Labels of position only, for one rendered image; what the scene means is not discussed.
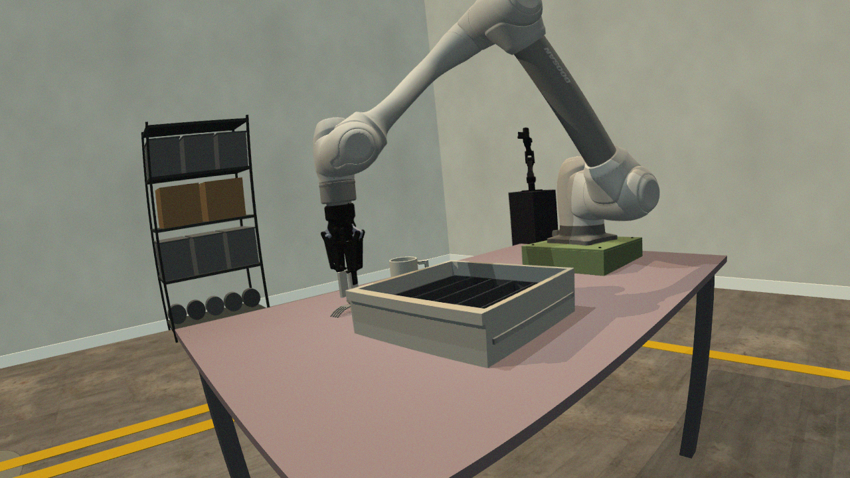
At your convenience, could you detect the cream mug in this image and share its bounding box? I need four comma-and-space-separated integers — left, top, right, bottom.
389, 257, 429, 277

